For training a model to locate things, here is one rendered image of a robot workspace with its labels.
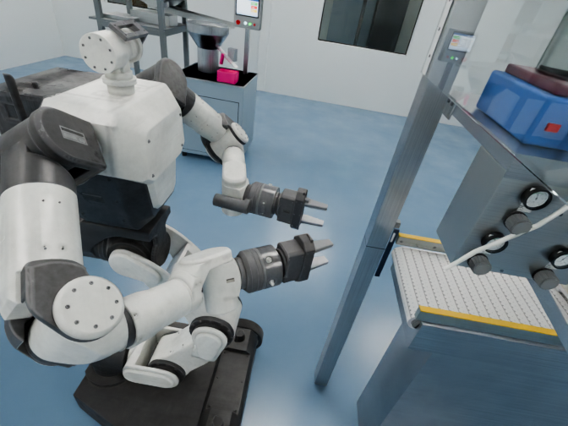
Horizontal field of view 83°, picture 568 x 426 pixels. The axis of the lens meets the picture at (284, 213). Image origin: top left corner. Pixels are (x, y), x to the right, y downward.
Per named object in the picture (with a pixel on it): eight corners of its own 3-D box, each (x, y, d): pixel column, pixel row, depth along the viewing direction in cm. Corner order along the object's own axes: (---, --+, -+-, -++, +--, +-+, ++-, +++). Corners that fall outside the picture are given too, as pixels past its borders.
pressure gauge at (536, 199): (519, 208, 50) (532, 188, 48) (515, 204, 51) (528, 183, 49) (543, 212, 50) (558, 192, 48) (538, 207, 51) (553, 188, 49)
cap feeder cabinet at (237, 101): (176, 156, 312) (170, 74, 268) (197, 135, 358) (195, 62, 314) (239, 168, 309) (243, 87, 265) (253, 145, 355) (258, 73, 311)
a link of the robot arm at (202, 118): (215, 144, 116) (166, 108, 98) (243, 122, 112) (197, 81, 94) (222, 167, 110) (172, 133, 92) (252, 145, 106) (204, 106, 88)
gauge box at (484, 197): (450, 265, 60) (507, 172, 48) (434, 231, 69) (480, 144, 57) (567, 286, 60) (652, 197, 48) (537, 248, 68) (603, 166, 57)
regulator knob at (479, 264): (468, 275, 58) (480, 256, 55) (463, 264, 60) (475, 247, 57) (487, 278, 58) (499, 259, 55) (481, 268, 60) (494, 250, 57)
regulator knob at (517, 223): (505, 235, 52) (521, 213, 50) (499, 226, 54) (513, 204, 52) (526, 238, 52) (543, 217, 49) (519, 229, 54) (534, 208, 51)
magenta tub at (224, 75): (216, 81, 268) (216, 70, 263) (221, 78, 278) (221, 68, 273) (235, 84, 268) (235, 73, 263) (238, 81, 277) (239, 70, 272)
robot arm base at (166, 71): (144, 131, 90) (109, 99, 83) (160, 103, 98) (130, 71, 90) (182, 115, 83) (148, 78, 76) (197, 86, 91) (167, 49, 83)
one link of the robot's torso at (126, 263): (206, 357, 105) (93, 264, 85) (221, 313, 119) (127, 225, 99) (243, 346, 99) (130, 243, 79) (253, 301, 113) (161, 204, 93)
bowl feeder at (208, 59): (181, 71, 281) (178, 21, 259) (196, 63, 310) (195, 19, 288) (235, 80, 278) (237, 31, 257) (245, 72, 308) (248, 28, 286)
